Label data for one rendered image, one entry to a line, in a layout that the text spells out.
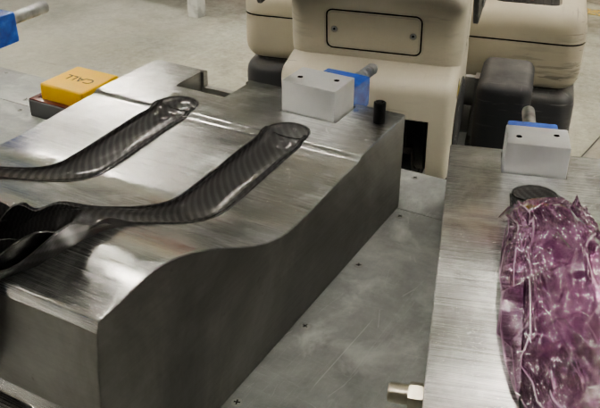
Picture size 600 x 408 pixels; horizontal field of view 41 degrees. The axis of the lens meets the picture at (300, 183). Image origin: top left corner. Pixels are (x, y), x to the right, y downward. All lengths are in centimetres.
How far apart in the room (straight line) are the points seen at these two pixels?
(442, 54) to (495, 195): 41
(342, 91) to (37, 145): 25
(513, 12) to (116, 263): 95
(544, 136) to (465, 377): 30
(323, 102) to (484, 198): 15
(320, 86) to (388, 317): 20
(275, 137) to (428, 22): 41
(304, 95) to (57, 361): 34
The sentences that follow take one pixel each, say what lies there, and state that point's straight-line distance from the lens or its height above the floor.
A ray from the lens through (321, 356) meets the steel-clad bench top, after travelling 56.
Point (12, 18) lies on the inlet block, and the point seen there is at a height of 94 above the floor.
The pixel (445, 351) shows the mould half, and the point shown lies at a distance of 45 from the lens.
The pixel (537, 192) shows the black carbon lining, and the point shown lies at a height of 85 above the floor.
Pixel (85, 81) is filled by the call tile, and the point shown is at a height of 84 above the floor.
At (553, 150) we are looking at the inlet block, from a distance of 67.
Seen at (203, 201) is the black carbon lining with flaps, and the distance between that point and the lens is 57.
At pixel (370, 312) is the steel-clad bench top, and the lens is 60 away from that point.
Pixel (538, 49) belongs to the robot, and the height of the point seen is 75.
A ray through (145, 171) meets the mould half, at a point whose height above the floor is 88.
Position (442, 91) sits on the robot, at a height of 79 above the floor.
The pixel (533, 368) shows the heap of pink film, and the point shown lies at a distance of 44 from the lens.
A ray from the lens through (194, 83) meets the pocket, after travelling 76.
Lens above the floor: 117
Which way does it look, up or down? 29 degrees down
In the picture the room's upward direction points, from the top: 1 degrees clockwise
